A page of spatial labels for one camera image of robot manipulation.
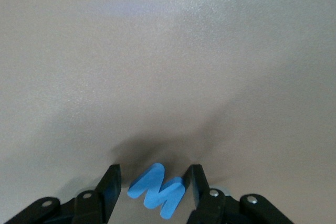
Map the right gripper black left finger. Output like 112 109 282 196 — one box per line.
4 164 122 224

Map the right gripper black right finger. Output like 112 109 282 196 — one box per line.
183 164 292 224

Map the blue foam letter W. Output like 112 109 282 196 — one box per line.
127 163 186 220

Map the brown table cover sheet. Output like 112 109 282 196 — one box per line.
0 0 336 224

